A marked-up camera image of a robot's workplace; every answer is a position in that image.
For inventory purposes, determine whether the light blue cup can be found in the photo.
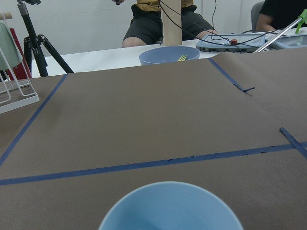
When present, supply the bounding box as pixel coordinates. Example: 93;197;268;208
99;182;243;230

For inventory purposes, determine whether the blue bowl with fork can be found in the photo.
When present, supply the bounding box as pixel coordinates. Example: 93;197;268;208
139;46;200;65

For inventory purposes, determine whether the yellow plastic fork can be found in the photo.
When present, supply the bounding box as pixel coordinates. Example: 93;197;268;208
177;55;187;62

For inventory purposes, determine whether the person in yellow shirt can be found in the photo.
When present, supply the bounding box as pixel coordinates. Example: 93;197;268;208
122;0;217;48

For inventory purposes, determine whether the blue teach pendant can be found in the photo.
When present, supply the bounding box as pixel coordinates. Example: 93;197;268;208
269;34;307;49
196;33;266;53

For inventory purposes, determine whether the green plate in rack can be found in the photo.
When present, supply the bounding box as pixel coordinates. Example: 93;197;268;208
0;22;23;70

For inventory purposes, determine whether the person in black shirt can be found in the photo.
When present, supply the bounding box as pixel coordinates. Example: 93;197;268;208
256;0;307;31

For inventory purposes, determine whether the steel rod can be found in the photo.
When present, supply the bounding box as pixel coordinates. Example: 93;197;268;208
254;17;307;53

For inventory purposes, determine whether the black camera tripod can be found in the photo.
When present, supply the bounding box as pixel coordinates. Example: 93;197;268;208
17;0;73;77

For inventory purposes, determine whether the white wire dish rack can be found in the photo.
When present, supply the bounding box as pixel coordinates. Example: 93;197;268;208
0;9;40;115

